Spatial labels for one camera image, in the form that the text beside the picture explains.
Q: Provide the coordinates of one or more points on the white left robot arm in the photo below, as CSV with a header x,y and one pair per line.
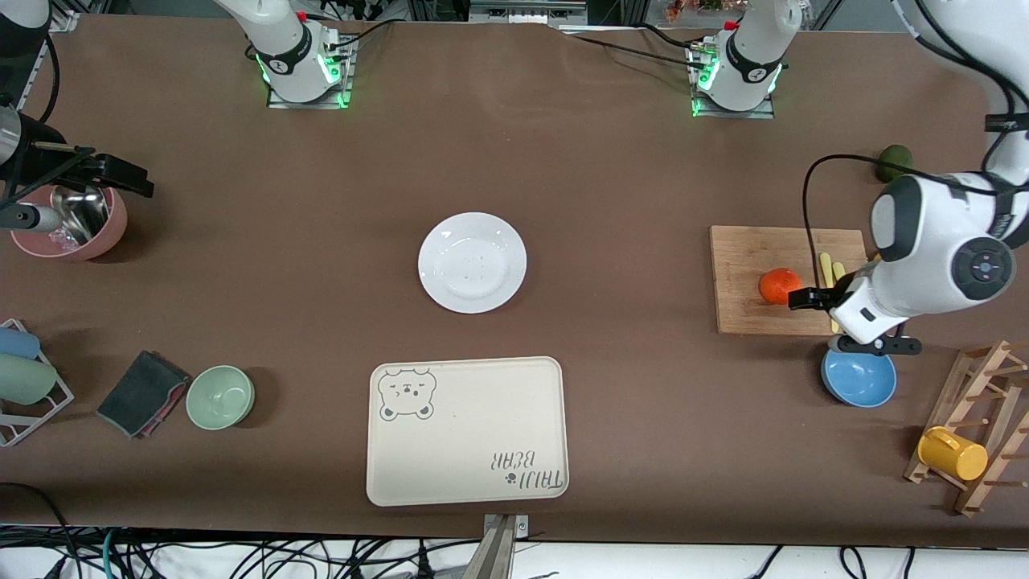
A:
x,y
940,241

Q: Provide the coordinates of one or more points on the pale green bowl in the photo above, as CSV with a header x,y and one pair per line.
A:
x,y
220,398

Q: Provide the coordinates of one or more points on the yellow plastic knife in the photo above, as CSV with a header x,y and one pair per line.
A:
x,y
826,269

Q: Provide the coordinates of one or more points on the blue bowl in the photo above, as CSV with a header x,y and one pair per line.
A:
x,y
858,382

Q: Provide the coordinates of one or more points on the wooden cup rack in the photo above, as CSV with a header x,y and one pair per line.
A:
x,y
977,402

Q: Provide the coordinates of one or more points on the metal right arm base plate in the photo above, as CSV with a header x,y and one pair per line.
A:
x,y
346,92

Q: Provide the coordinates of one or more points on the metal scoop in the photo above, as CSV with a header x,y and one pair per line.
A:
x,y
84,209

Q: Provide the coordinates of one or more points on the white round plate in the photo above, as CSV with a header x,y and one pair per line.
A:
x,y
473,263

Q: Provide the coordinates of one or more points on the yellow plastic fork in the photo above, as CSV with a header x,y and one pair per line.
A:
x,y
838,272

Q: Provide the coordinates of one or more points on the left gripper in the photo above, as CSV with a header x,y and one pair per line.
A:
x,y
813,298

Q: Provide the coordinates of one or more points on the blue cup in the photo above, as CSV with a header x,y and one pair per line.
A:
x,y
18,343

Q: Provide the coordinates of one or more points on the wooden cutting board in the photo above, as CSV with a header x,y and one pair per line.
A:
x,y
748,281

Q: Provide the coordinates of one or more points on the yellow cup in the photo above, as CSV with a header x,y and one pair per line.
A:
x,y
953,454

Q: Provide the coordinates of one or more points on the metal frame bar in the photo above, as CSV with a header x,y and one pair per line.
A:
x,y
522,10

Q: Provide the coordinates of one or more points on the dark grey folded cloth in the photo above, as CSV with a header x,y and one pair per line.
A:
x,y
141,394

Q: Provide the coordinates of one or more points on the orange fruit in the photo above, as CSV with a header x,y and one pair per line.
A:
x,y
776,285

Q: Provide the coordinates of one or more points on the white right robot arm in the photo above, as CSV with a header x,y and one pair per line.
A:
x,y
285,56

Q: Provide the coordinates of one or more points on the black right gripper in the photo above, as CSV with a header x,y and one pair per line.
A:
x,y
34,166

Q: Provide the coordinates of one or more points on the cream bear print tray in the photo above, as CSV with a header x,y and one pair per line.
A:
x,y
466,434

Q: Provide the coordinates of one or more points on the pale green cup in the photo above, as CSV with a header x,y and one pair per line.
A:
x,y
24,379

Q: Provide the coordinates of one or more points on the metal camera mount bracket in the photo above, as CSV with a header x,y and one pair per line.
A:
x,y
498,555

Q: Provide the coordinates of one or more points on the dark green avocado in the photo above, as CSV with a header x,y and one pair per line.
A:
x,y
891,165

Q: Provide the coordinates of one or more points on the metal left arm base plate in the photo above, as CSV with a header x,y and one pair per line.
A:
x,y
703,108

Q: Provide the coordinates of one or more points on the pink bowl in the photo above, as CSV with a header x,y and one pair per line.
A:
x,y
112,229

